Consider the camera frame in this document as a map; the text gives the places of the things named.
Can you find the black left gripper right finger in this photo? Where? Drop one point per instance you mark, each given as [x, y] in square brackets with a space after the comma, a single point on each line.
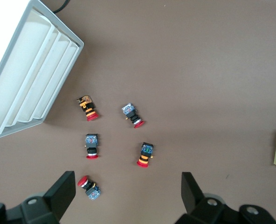
[198, 210]

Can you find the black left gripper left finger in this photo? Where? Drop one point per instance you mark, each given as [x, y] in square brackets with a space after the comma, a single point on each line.
[47, 210]

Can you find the red emergency button blue block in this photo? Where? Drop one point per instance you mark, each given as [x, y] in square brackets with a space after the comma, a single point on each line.
[92, 144]
[131, 114]
[90, 187]

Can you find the red emergency button black block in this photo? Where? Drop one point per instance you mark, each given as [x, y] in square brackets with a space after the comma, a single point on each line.
[145, 151]

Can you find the red emergency button orange block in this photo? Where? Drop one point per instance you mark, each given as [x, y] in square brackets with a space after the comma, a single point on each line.
[89, 109]

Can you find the white slotted rack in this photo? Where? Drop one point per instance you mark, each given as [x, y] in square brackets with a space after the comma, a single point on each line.
[23, 70]

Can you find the brown paper table cover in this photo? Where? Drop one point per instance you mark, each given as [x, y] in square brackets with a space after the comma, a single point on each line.
[175, 70]

